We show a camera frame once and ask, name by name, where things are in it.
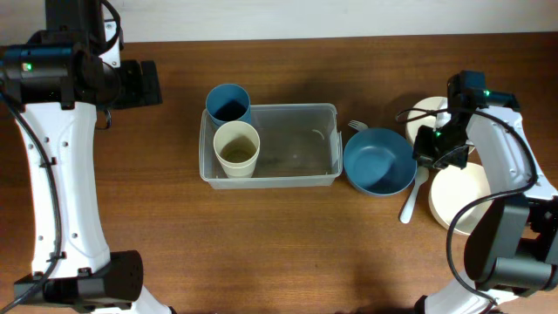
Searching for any cream cup back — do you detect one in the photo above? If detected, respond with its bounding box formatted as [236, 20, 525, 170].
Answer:
[222, 164, 255, 179]

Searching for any cream cup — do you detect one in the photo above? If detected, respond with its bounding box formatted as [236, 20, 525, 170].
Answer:
[222, 164, 255, 179]
[213, 120, 261, 167]

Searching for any clear plastic storage container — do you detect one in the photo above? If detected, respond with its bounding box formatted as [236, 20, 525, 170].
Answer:
[199, 103, 343, 189]

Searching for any grey plastic fork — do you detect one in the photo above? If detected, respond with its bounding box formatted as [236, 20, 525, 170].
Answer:
[348, 120, 369, 132]

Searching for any blue cup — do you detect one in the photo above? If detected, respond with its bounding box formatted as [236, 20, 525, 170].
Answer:
[206, 84, 251, 126]

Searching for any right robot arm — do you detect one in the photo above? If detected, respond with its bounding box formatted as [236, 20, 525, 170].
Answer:
[412, 71, 557, 313]

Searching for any cream bowl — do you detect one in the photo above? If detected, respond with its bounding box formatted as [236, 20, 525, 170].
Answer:
[428, 162, 491, 229]
[405, 96, 447, 146]

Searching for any blue bowl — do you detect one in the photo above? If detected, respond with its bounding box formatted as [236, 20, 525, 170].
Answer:
[344, 127, 418, 196]

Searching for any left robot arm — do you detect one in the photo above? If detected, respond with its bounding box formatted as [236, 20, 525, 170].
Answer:
[1, 1, 170, 313]

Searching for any white plastic spoon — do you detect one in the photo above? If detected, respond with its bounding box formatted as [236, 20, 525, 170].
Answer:
[398, 167, 429, 224]

